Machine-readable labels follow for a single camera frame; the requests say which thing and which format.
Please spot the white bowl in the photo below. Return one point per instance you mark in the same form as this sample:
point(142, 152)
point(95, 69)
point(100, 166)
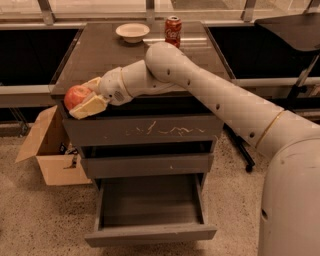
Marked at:
point(132, 32)

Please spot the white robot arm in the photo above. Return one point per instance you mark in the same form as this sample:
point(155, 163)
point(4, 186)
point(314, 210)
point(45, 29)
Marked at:
point(290, 208)

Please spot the grey top drawer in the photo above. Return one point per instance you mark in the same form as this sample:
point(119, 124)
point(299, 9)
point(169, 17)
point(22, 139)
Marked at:
point(164, 119)

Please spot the red cola can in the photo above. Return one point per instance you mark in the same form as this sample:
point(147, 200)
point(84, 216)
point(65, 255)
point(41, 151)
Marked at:
point(173, 26)

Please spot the black rolling stand table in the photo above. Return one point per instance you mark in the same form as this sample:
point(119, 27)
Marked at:
point(278, 47)

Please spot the red apple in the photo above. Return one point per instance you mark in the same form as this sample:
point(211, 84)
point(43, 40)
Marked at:
point(75, 95)

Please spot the grey drawer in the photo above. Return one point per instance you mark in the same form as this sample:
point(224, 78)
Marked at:
point(164, 119)
point(147, 159)
point(149, 210)

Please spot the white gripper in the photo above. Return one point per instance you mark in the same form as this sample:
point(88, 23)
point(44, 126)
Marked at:
point(112, 87)

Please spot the open cardboard box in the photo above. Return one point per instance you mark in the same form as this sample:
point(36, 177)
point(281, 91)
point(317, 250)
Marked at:
point(45, 143)

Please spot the grey window sill rail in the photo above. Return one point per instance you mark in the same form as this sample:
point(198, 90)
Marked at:
point(39, 95)

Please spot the grey middle drawer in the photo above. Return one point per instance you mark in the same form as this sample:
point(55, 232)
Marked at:
point(147, 159)

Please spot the grey bottom drawer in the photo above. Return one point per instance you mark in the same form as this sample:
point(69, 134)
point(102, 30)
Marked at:
point(149, 210)

